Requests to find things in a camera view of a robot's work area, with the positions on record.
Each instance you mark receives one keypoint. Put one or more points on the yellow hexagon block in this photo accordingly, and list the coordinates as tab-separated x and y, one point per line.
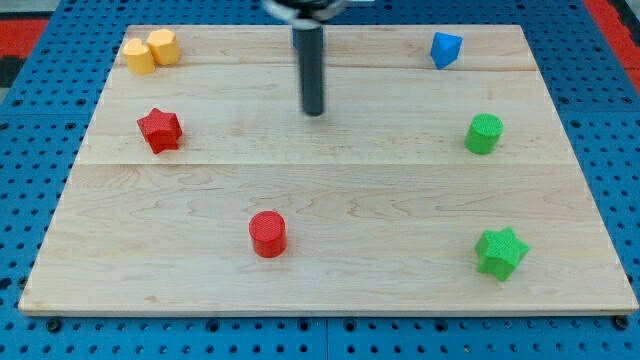
164	46

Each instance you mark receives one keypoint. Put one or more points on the red star block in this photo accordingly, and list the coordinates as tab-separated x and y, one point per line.
161	130

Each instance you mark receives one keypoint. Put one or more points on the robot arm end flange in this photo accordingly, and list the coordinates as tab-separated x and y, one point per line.
304	13

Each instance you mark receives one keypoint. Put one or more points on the wooden board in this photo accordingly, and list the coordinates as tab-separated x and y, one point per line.
382	201

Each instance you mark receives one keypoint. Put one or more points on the green star block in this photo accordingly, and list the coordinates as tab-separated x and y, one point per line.
500	253

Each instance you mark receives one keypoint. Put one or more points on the red cylinder block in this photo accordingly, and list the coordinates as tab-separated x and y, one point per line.
267	230

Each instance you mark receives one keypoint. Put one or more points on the yellow heart block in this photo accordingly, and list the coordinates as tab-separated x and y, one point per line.
138	57

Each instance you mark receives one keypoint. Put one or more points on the green cylinder block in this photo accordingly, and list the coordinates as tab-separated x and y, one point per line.
483	133

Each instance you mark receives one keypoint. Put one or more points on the blue cube block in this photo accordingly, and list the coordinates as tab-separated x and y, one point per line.
445	49

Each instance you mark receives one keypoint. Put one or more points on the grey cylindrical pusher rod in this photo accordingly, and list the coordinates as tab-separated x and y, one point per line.
308	44

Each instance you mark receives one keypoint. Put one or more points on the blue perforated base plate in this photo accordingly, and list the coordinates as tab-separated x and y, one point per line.
48	109

